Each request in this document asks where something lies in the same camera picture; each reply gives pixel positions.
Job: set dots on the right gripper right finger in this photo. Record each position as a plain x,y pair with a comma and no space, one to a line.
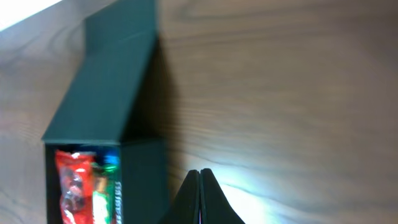
214,206

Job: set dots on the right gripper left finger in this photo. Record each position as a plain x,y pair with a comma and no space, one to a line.
185,208

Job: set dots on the red KitKat bar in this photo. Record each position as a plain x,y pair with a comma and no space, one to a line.
104,193

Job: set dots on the red Hacks candy bag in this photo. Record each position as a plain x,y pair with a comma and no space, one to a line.
76,183

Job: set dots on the dark green box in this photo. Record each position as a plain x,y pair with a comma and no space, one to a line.
104,106

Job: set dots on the purple Dairy Milk bar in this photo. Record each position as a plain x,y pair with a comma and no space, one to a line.
118,203

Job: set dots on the blue Oreo cookie pack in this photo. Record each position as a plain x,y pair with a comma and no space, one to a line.
107,157

